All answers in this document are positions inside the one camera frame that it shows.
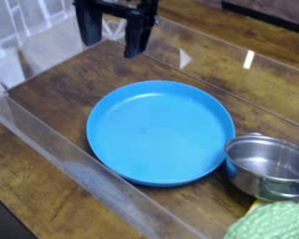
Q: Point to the blue round plastic tray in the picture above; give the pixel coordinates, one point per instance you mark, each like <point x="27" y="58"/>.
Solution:
<point x="159" y="131"/>

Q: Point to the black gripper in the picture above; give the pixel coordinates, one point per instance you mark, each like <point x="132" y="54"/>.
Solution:
<point x="139" y="12"/>

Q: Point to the small stainless steel pot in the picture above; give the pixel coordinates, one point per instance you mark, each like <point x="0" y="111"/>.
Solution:
<point x="262" y="166"/>

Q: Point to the yellow object under cloth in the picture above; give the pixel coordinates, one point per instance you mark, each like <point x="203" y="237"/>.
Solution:
<point x="257" y="204"/>

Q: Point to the green knitted cloth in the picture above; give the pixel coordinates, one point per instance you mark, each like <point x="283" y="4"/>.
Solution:
<point x="273" y="221"/>

